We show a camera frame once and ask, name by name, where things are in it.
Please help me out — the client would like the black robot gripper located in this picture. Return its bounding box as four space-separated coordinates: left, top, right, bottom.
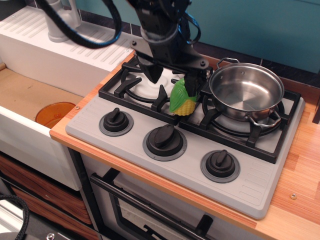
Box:
130 24 211 97

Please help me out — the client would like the green yellow toy corncob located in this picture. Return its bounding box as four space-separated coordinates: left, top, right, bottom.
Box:
169 78 197 116

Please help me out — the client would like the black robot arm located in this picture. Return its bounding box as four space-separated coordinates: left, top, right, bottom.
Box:
129 0 209 97

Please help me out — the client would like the black middle stove knob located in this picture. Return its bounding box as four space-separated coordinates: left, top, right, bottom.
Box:
142 124 188 162

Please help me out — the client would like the black stove knob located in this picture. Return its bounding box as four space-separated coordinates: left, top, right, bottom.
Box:
99 107 134 137
142 124 188 162
200 149 241 184

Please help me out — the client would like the stainless steel pot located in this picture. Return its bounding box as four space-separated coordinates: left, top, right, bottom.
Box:
208 57 285 128

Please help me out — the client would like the black left stove knob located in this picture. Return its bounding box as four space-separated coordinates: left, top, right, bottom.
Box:
99 107 134 137

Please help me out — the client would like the grey toy stove top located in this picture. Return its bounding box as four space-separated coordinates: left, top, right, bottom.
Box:
65 46 306 221

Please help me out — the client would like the black right stove knob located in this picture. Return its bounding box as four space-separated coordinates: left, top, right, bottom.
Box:
200 149 241 184

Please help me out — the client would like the black left burner grate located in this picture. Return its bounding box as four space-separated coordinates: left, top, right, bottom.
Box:
98 46 213 126

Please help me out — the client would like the black burner grate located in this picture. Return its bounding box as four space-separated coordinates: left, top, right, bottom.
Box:
179 83 304 164
98 46 213 126

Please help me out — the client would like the black right burner grate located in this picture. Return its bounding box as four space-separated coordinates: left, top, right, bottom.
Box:
179 83 304 164

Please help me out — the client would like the grey toy faucet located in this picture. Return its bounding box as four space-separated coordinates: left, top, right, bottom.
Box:
45 0 81 43

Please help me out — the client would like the orange sink drain plug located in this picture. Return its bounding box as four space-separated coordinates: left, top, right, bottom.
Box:
35 102 76 129

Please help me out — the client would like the white toy sink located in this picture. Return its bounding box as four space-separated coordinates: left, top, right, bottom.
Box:
0 6 136 191

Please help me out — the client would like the toy oven door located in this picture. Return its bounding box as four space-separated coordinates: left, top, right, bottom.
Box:
81 154 259 240

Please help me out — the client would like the wood grain drawer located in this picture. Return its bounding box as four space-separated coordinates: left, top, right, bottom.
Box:
0 153 99 240

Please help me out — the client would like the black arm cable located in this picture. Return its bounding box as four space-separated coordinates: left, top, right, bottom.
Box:
34 0 202 50

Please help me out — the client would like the black braided cable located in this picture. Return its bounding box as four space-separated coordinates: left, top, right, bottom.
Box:
0 194 31 240

